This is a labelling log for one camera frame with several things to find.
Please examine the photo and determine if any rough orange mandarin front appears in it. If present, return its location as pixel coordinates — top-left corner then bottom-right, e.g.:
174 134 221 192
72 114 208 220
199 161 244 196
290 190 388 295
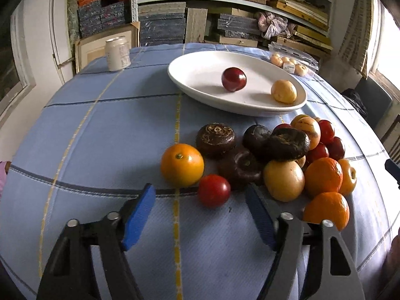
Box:
302 192 350 231

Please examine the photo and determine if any rough orange mandarin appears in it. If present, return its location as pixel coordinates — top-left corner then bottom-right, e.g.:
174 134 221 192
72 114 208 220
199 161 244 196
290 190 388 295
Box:
304 158 343 198
302 192 350 231

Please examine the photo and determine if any small red tomato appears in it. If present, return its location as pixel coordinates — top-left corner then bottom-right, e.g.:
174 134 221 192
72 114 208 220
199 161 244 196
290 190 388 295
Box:
197 174 231 209

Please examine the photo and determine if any smooth yellow orange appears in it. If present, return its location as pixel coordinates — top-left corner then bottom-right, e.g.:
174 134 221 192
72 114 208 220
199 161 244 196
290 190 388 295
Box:
160 143 205 188

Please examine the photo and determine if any orange persimmon-like fruit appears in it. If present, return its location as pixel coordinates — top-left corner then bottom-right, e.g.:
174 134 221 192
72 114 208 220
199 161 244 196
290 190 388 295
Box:
338 158 357 197

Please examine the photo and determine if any dark red plum pile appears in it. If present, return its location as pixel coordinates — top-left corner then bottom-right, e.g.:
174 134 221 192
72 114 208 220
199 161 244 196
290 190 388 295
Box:
326 136 345 161

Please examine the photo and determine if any red tomato in pile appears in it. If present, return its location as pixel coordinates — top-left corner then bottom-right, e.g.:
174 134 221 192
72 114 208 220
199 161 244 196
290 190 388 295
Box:
306 142 330 164

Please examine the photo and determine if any red cherry tomato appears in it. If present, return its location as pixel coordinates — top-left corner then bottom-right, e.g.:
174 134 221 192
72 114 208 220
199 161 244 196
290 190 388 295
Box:
318 120 335 145

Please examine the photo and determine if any striped yellow pepino fruit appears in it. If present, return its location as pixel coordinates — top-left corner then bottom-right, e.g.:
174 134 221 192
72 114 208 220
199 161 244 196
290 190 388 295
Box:
291 114 321 150

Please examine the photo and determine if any large yellow round fruit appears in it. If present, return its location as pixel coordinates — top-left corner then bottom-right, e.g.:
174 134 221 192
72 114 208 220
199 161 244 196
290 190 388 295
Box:
263 160 305 203

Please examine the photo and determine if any dark water chestnut top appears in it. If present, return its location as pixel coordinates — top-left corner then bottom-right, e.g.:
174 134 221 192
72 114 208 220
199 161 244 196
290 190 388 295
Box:
264 127 311 161

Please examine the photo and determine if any dark water chestnut front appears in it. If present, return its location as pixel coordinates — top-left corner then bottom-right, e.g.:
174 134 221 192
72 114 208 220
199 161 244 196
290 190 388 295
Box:
217 147 263 192

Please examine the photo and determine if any yellow round fruit in bowl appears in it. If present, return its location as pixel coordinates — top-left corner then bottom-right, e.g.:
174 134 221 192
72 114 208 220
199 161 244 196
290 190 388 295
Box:
271 80 297 104

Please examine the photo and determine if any clear plastic fruit box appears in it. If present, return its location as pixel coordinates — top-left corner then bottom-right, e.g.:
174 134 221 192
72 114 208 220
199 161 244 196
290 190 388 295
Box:
268 42 319 77

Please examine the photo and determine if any blue checked tablecloth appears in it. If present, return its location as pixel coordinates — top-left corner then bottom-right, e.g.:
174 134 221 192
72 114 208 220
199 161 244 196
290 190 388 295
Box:
0 42 400 300

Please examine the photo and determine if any dark brown water chestnut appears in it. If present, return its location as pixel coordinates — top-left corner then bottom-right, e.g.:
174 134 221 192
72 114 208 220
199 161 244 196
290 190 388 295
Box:
196 122 237 159

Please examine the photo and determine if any pink plastic bag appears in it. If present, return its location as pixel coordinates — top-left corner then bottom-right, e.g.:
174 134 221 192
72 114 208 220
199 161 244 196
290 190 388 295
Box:
255 11 295 40

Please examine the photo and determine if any white oval bowl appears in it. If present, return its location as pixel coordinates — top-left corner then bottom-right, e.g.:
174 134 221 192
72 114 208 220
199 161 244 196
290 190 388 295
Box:
167 51 307 117

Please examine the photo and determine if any white drink can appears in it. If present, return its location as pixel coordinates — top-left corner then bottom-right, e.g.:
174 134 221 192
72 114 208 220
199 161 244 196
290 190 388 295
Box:
105 36 131 72

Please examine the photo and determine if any framed picture leaning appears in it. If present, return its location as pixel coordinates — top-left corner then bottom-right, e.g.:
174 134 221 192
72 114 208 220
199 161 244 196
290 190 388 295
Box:
75 22 140 73

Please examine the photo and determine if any metal shelving unit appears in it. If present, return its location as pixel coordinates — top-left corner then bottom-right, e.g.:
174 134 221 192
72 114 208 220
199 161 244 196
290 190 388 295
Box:
66 0 335 57

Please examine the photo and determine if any window frame left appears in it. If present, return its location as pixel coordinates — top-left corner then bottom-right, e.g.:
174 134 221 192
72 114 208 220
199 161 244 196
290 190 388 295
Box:
1 3 36 123

